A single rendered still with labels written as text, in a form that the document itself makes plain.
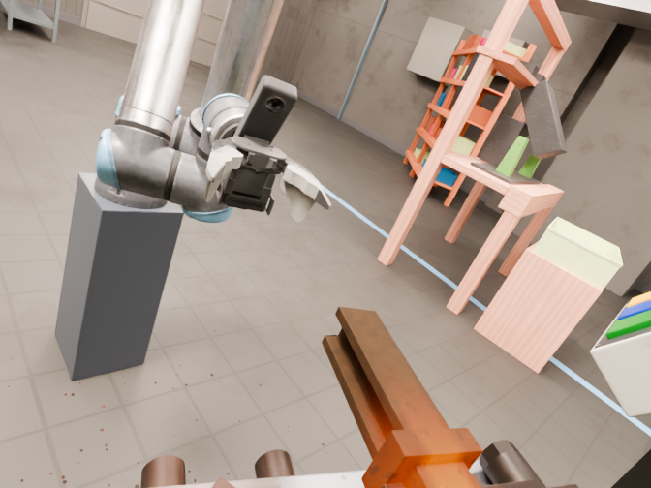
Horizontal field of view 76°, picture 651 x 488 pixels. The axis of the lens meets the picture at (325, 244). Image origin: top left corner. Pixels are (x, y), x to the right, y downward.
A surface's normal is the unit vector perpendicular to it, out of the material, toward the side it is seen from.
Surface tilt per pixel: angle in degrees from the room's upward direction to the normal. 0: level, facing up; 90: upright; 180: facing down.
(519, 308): 90
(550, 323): 90
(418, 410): 0
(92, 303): 90
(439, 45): 90
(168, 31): 62
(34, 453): 0
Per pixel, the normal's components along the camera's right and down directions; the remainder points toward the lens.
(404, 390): 0.37, -0.85
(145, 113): 0.38, 0.04
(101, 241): 0.62, 0.54
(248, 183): 0.31, 0.51
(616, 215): -0.69, 0.03
